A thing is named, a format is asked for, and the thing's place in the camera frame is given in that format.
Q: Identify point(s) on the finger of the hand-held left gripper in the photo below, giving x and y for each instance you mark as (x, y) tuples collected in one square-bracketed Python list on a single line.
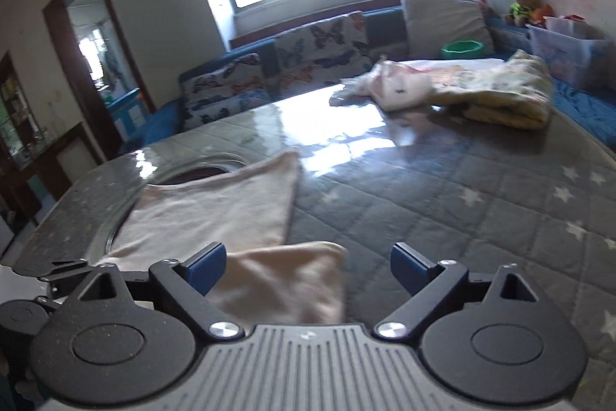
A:
[(62, 274)]

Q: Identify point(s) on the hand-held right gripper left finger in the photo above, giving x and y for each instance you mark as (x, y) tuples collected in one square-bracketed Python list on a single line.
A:
[(207, 269)]

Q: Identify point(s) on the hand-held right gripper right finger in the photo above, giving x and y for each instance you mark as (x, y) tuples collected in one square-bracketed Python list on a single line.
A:
[(409, 269)]

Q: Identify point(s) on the cream long-sleeve garment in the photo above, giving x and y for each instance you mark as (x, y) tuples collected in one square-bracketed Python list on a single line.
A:
[(216, 213)]

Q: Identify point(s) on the grey quilted table cover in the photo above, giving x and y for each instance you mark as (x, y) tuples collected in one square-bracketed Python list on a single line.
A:
[(433, 209)]

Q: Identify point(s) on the round black table heater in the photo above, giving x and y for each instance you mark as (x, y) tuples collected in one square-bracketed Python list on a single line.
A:
[(197, 174)]

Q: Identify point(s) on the dark wooden cabinet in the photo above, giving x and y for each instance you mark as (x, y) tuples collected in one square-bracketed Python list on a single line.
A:
[(19, 160)]

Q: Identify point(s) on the blue white cabinet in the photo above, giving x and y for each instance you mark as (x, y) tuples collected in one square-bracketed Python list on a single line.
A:
[(127, 110)]

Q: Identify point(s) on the small butterfly print cushion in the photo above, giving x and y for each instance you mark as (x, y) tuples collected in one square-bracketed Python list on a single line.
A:
[(221, 91)]

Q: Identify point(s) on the white pink garment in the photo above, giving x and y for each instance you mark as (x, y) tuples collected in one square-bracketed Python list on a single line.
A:
[(404, 86)]

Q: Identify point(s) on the crumpled clear plastic bag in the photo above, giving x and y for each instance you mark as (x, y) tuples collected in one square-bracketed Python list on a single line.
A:
[(351, 91)]

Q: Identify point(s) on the folded yellow blanket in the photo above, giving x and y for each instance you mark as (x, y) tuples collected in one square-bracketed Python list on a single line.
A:
[(500, 93)]

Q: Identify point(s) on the green bowl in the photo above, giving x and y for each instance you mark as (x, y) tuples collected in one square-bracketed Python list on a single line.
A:
[(462, 50)]

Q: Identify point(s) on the large butterfly print cushion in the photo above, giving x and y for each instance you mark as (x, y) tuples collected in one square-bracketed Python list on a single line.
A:
[(322, 54)]

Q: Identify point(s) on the blue sofa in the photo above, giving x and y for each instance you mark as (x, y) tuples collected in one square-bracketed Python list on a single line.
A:
[(382, 25)]

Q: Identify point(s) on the grey cushion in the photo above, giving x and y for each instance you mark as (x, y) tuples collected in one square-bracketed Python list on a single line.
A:
[(447, 23)]

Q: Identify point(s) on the clear plastic storage box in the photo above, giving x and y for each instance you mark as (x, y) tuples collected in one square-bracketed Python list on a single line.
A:
[(568, 54)]

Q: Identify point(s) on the teddy bear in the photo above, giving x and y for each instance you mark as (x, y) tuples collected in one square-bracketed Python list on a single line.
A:
[(527, 6)]

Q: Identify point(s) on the wooden door frame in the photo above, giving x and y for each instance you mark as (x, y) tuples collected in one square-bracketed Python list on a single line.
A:
[(57, 35)]

